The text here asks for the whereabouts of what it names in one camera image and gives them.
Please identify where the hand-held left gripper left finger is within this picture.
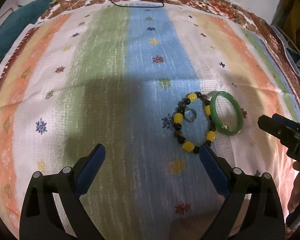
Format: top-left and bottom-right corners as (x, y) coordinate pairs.
(19, 144), (106, 240)

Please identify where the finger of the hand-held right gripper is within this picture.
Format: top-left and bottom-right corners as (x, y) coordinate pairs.
(257, 115), (290, 137)
(271, 113), (300, 133)

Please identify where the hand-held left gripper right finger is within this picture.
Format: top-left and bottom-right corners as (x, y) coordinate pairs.
(199, 144), (285, 240)

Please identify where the green jade bangle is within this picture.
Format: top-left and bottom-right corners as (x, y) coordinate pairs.
(209, 91), (244, 136)

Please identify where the clear glass ring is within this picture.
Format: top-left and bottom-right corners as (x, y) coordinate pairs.
(184, 107), (197, 123)

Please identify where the yellow and black bead bracelet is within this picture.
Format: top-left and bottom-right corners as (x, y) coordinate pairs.
(174, 92), (218, 154)

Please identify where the person's right hand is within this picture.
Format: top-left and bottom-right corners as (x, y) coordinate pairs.
(287, 161), (300, 213)

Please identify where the grey plastic crate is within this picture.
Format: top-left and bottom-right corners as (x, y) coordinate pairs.
(271, 25), (300, 75)

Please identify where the colourful striped mat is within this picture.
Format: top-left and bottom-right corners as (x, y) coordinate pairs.
(0, 4), (300, 240)

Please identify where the teal cloth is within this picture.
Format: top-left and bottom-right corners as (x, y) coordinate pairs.
(0, 0), (53, 73)

